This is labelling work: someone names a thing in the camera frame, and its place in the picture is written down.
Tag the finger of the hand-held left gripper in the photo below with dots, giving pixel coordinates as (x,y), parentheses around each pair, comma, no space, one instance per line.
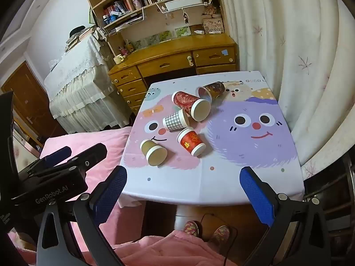
(56,155)
(91,153)

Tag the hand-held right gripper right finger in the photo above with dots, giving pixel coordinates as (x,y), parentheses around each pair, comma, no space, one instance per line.
(258,196)

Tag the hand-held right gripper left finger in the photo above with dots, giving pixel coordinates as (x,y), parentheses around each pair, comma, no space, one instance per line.
(111,196)

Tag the olive brown paper cup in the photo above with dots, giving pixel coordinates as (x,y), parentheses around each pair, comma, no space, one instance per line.
(151,149)

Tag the grey checked paper cup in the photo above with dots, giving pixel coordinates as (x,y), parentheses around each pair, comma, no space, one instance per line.
(173,122)

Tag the red gold-print paper cup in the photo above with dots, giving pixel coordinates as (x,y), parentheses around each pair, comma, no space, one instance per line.
(190,141)

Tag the large red patterned paper cup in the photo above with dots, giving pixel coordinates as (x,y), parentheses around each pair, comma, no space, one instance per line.
(185,102)

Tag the dark brown clear-rim cup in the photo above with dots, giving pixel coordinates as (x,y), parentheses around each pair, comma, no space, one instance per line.
(215,88)

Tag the pink bed cover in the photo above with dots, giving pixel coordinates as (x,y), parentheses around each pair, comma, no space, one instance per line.
(83,141)

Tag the cartoon printed tablecloth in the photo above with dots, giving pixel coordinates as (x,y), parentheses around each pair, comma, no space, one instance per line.
(235,171)

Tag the colourful patterned slipper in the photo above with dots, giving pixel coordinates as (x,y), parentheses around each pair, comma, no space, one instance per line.
(192,228)
(220,234)

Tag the lace covered cabinet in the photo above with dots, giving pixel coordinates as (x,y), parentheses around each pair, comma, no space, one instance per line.
(80,88)

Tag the brown wooden door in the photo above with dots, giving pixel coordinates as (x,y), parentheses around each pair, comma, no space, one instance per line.
(25,97)

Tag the white table leg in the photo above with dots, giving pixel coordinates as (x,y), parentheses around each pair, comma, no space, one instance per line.
(184,213)

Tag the pink fleece robe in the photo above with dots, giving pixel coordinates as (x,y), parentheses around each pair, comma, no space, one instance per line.
(166,252)

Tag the dark metal chair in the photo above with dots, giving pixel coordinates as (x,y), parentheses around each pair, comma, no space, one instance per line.
(349,177)

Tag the wooden desk with drawers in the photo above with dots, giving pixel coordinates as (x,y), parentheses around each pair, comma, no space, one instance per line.
(166,66)

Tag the stack of books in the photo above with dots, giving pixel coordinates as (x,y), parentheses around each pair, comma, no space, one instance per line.
(79,38)

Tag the black hat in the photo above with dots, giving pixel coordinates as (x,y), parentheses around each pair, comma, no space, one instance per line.
(77,30)

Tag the white patterned curtain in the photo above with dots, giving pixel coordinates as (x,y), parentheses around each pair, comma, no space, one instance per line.
(305,47)

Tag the white tube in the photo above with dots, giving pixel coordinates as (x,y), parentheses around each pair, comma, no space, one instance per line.
(199,32)

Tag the illustrated cardboard box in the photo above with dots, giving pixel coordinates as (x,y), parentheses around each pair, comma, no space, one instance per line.
(213,25)

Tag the white storage box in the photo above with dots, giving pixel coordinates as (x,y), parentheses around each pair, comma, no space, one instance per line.
(183,1)

